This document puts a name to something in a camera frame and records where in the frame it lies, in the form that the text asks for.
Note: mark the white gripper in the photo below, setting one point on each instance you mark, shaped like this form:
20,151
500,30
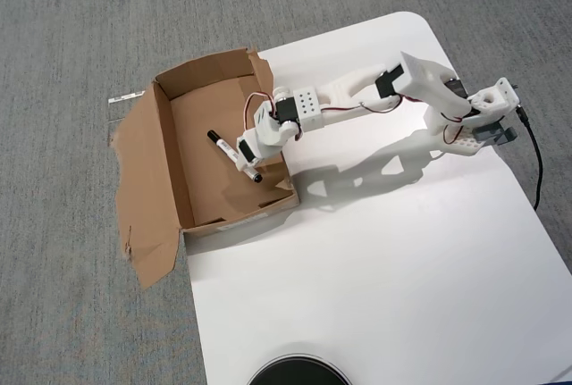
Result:
246,151

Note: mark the white marker pen black cap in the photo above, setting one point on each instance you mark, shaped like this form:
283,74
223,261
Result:
221,144

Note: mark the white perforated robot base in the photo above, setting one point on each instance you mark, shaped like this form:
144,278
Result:
465,146

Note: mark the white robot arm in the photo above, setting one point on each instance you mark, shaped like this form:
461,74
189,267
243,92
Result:
420,77

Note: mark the open brown cardboard box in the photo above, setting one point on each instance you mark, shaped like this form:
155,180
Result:
147,179

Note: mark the white tape strip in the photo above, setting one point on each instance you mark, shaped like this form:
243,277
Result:
127,97

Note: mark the black round object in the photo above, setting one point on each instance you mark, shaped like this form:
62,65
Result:
299,371

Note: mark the grey table clamp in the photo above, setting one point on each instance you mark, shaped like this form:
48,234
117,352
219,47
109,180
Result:
500,137

